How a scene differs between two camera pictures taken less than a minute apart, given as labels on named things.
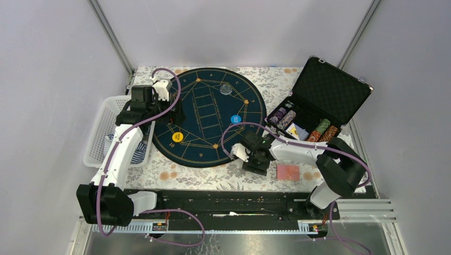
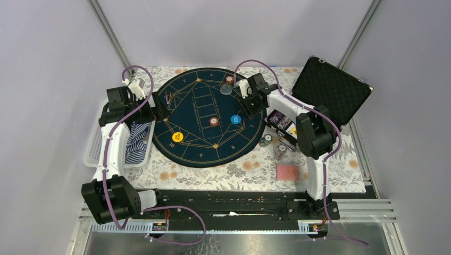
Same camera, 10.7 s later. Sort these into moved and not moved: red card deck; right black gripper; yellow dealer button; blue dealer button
Moved: right black gripper
Not moved: yellow dealer button; blue dealer button; red card deck
